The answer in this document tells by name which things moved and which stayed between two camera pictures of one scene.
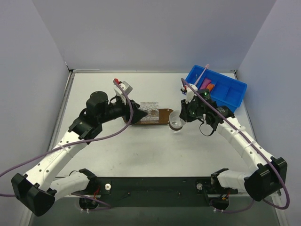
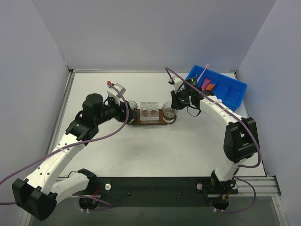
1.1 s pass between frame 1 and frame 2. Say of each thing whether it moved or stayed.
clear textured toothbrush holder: stayed
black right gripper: moved
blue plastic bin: stayed
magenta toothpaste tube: stayed
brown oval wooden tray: stayed
